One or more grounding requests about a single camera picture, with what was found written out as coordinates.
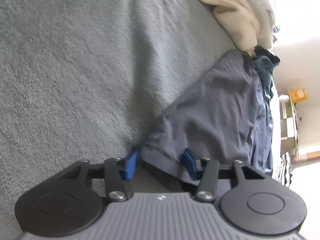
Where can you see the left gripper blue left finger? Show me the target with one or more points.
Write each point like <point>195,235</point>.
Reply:
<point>127,165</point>

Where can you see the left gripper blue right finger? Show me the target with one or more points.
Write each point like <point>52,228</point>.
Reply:
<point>193,164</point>

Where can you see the dark navy shorts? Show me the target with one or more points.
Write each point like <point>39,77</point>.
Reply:
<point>222,116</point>

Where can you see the black white patterned cloth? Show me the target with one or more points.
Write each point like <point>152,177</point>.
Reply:
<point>285,170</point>

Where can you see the white shelf unit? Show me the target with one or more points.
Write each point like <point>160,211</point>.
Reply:
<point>289,126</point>

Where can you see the yellow box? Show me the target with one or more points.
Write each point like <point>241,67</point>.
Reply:
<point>298,95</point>

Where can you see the dark teal garment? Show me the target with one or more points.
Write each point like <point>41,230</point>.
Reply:
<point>265,62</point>

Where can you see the cream fleece blanket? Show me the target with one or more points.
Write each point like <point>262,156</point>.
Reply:
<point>249,23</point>

